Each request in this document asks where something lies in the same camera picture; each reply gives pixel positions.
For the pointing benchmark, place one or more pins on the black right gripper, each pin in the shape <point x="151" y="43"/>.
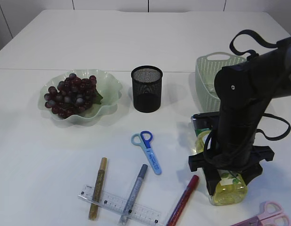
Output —
<point x="243" y="158"/>

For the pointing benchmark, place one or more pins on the yellow tea drink bottle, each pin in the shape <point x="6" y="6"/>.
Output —
<point x="231" y="189"/>

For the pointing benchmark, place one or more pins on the purple artificial grape bunch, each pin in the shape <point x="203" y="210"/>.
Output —
<point x="72" y="96"/>

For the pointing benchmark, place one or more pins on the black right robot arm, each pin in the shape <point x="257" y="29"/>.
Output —
<point x="245" y="91"/>

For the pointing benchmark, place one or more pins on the red glitter pen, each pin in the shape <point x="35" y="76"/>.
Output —
<point x="173" y="219"/>

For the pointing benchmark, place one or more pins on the silver glitter pen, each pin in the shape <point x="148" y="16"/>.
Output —
<point x="133" y="195"/>

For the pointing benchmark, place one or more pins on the green woven plastic basket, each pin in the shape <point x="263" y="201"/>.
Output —
<point x="206" y="68"/>

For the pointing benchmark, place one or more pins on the black mesh pen cup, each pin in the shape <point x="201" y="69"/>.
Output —
<point x="147" y="88"/>

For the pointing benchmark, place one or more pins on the clear plastic ruler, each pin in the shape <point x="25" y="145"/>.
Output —
<point x="116" y="204"/>

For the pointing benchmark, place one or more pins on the gold glitter pen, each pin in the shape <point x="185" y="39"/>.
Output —
<point x="97" y="190"/>

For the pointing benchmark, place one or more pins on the green wavy plastic plate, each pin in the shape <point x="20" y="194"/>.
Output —
<point x="108" y="87"/>

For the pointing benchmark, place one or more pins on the pink purple scissors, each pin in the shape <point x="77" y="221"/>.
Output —
<point x="272" y="215"/>

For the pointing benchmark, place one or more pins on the blue capped safety scissors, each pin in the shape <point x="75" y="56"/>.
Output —
<point x="143" y="140"/>

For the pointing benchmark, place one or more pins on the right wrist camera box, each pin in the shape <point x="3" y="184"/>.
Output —
<point x="205" y="121"/>

